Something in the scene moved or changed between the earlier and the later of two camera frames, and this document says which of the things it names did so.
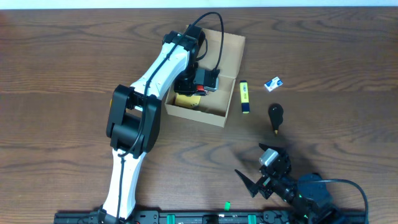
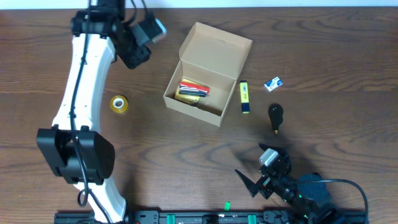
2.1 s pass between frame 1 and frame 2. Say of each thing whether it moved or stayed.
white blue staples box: stayed
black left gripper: moved
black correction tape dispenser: stayed
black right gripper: stayed
